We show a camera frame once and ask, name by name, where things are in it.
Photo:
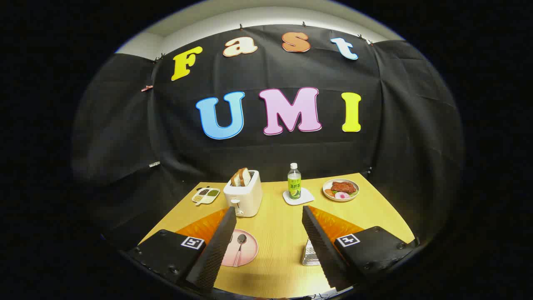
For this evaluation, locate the white square coaster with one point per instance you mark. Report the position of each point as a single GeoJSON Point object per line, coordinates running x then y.
{"type": "Point", "coordinates": [307, 196]}

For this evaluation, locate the brown meat piece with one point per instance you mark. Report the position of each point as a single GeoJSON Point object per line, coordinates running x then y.
{"type": "Point", "coordinates": [343, 187]}

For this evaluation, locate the green label drink bottle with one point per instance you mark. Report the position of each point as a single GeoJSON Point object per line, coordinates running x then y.
{"type": "Point", "coordinates": [294, 185]}

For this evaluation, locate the white divided condiment dish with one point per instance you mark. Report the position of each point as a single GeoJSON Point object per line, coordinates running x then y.
{"type": "Point", "coordinates": [206, 196]}

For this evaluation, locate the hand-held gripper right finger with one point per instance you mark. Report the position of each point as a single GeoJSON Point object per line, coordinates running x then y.
{"type": "Point", "coordinates": [322, 246]}

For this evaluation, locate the black backdrop cloth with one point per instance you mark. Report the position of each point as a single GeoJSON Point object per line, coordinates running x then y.
{"type": "Point", "coordinates": [266, 154]}

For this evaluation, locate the brown-crust bread slice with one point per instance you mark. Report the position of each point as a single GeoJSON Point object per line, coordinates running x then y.
{"type": "Point", "coordinates": [237, 179]}

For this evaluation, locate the pink round plate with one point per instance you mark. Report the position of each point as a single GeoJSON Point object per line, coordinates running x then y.
{"type": "Point", "coordinates": [250, 250]}

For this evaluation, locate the white plate with food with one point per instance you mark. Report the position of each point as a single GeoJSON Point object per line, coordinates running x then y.
{"type": "Point", "coordinates": [352, 196]}

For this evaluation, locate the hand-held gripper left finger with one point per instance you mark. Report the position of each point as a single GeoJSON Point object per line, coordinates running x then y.
{"type": "Point", "coordinates": [216, 250]}

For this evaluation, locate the white toaster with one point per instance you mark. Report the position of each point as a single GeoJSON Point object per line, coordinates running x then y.
{"type": "Point", "coordinates": [247, 198]}

